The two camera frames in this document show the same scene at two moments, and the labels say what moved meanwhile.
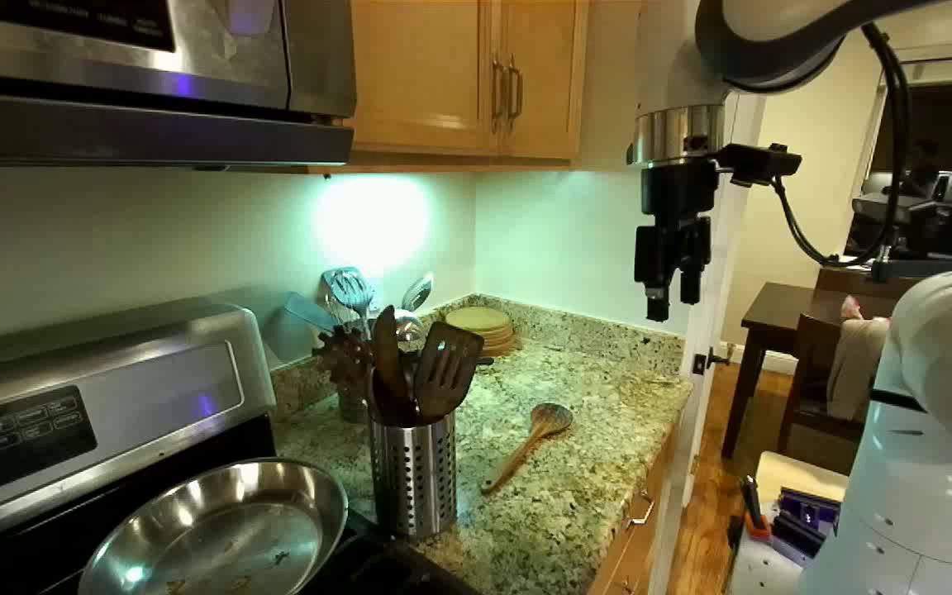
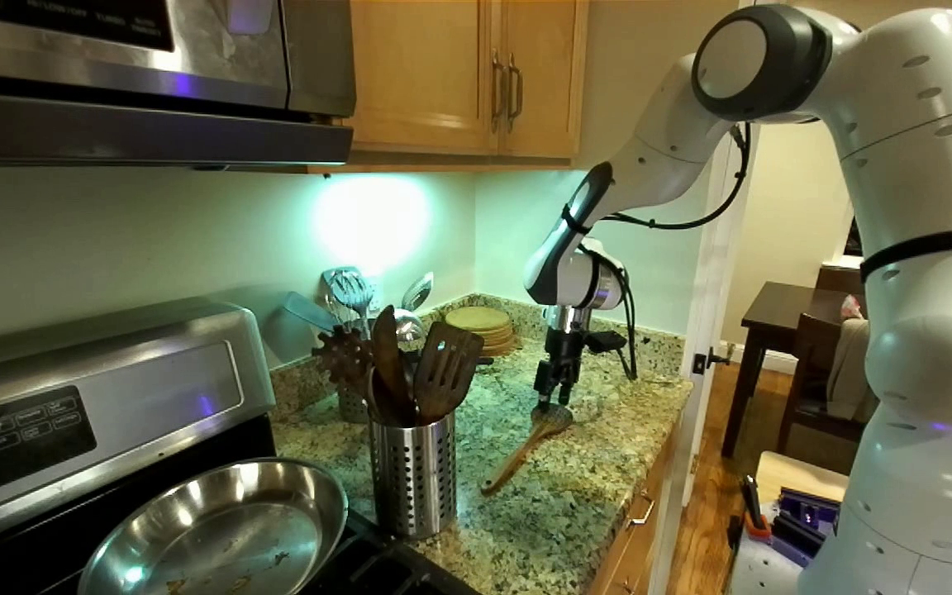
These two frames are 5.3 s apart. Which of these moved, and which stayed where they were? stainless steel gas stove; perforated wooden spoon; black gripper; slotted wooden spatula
Moved: black gripper
Stayed: slotted wooden spatula; stainless steel gas stove; perforated wooden spoon
